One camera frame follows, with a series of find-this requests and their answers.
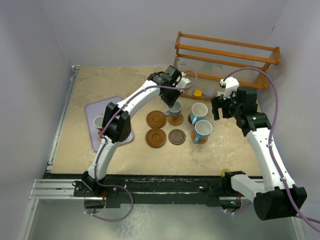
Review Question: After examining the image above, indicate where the large brown grooved coaster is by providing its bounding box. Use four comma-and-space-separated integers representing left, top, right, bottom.
145, 128, 167, 148

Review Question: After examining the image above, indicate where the red handled white cup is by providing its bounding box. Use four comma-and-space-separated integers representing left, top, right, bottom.
93, 115, 104, 131

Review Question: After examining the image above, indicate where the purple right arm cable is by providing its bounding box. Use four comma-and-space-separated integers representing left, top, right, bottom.
222, 66, 320, 228

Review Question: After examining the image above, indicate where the wooden shelf rack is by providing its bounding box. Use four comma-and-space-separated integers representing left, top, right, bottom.
173, 32, 281, 100

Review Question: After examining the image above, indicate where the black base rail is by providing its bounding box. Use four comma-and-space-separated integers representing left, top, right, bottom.
72, 174, 244, 210

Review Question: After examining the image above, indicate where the large brown ringed coaster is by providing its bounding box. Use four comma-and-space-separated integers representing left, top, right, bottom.
146, 110, 167, 128

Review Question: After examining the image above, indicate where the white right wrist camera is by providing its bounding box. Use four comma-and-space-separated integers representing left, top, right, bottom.
219, 76, 239, 100

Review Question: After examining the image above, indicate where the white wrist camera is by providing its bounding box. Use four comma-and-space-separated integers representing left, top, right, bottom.
176, 72, 191, 89
219, 76, 239, 100

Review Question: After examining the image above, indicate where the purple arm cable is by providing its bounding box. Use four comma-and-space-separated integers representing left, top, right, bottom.
93, 70, 198, 191
222, 66, 320, 228

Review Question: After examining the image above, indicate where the light orange wood coaster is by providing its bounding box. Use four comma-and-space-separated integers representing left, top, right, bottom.
190, 130, 209, 145

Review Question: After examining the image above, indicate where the yellow tape roll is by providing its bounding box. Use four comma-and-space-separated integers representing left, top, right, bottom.
220, 168, 230, 177

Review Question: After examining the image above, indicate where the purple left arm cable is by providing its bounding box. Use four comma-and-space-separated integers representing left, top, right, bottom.
93, 70, 198, 191

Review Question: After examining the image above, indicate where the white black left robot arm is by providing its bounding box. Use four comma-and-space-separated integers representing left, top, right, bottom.
81, 65, 186, 196

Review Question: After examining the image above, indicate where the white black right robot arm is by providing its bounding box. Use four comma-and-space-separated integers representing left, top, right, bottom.
210, 86, 307, 221

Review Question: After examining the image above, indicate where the clear plastic jar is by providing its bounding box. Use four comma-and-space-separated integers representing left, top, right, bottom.
203, 87, 215, 99

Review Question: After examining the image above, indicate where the lavender plastic tray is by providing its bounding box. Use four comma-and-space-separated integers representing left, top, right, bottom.
84, 96, 123, 152

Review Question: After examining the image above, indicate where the dark walnut coaster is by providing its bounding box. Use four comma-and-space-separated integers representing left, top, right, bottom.
168, 128, 186, 145

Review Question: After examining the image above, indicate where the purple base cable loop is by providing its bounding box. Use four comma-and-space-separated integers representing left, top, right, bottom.
83, 183, 135, 222

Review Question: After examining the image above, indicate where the yellow small container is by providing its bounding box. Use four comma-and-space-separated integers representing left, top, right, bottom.
193, 89, 202, 97

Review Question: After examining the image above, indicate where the teal blue cup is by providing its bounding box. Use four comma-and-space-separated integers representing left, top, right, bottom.
164, 101, 182, 119

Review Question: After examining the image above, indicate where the large blue mug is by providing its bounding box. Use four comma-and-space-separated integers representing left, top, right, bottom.
194, 120, 213, 140

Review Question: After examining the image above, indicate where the dark wood coaster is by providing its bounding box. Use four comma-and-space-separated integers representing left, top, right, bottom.
188, 114, 199, 126

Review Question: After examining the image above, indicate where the light blue mug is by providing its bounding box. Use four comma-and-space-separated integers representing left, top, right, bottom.
190, 102, 208, 126

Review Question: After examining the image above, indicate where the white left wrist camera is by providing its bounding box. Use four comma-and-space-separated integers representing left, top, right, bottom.
176, 72, 191, 89

